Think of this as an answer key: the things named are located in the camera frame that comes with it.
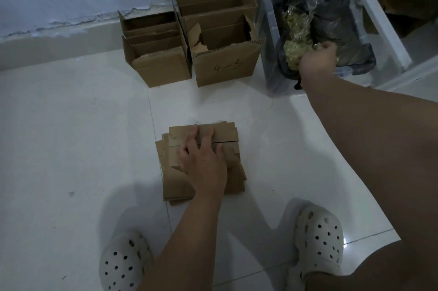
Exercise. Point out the person's left hand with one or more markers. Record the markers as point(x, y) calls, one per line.
point(205, 169)

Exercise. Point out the person's right hand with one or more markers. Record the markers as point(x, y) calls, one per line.
point(318, 60)

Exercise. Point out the person's left thumb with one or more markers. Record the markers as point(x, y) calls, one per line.
point(221, 155)

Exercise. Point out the person's right fingers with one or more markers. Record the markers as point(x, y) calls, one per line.
point(326, 46)

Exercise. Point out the person's left forearm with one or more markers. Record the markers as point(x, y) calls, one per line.
point(186, 243)

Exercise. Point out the person's right forearm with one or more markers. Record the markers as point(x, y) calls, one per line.
point(376, 150)

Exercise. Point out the black plastic bag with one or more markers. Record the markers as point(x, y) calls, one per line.
point(330, 24)

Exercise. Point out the clear bag of yellowish pieces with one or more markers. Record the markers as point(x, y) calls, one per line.
point(296, 41)

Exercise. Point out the stack of flattened cardboard sheets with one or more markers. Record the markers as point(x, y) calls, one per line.
point(171, 181)

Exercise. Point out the clear plastic storage bin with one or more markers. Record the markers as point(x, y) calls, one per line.
point(273, 75)

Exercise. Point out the open cardboard box handwritten mark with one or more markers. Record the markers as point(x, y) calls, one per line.
point(227, 65)

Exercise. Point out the brown box in shelf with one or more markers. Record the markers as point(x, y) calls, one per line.
point(407, 0)

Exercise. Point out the small open cardboard box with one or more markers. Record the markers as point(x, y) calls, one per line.
point(147, 22)
point(164, 68)
point(154, 43)

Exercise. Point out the person's right white clog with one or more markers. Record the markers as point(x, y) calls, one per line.
point(318, 236)

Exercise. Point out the person's white clog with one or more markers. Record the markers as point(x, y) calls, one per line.
point(318, 236)
point(123, 263)

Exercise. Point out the person's left white clog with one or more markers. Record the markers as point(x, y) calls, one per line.
point(123, 263)

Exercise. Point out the person's right leg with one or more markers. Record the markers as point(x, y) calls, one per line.
point(376, 270)

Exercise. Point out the white shelf frame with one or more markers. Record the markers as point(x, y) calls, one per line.
point(383, 27)

